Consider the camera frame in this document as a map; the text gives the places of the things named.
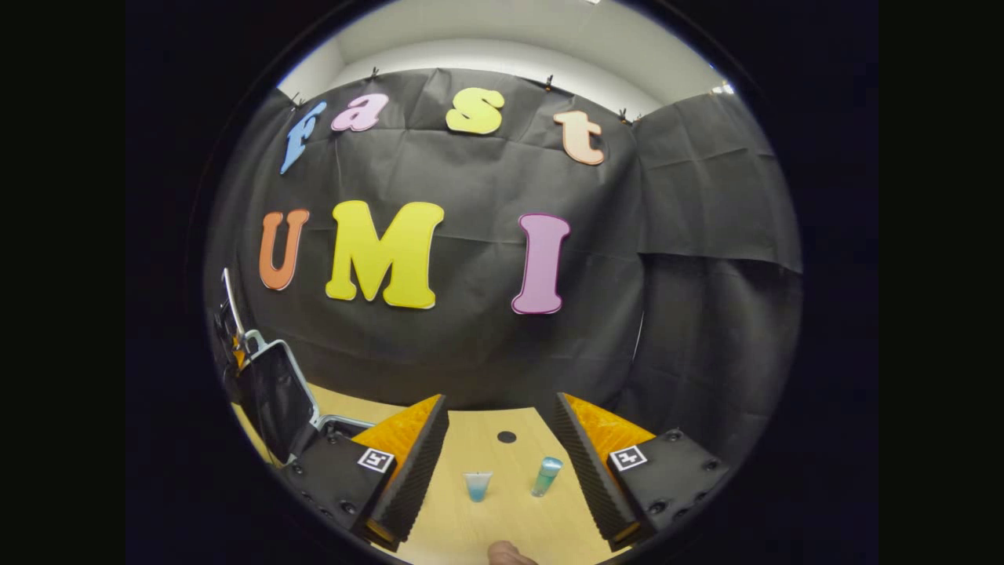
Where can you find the light blue suitcase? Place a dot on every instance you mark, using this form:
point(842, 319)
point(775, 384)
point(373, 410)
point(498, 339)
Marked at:
point(274, 392)

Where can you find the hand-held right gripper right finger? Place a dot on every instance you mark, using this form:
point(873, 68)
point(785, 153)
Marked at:
point(588, 479)

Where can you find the teal cylindrical bottle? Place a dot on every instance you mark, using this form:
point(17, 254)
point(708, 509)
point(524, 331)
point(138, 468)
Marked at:
point(547, 476)

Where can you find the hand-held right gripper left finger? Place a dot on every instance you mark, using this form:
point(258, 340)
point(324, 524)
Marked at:
point(412, 479)

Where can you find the blue squeeze tube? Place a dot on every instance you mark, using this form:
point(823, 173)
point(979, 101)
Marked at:
point(477, 486)

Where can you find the black backdrop cloth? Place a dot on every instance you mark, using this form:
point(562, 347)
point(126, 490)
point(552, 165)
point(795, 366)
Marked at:
point(471, 345)

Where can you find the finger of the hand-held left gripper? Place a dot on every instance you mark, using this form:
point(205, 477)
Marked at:
point(235, 359)

